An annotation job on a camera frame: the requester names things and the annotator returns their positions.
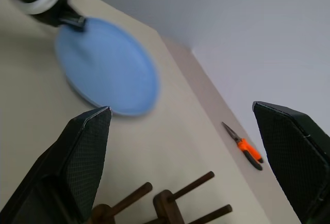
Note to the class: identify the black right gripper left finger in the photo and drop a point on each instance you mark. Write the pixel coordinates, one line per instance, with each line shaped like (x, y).
(77, 157)

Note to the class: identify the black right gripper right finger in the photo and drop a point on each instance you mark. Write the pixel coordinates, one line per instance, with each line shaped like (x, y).
(296, 157)

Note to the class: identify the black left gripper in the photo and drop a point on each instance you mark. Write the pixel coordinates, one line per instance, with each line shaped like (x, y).
(58, 9)

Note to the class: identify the blue plate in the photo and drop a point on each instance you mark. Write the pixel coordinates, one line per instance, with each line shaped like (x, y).
(108, 69)

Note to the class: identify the dark wooden dish rack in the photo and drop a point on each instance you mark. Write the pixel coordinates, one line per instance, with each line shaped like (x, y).
(165, 204)

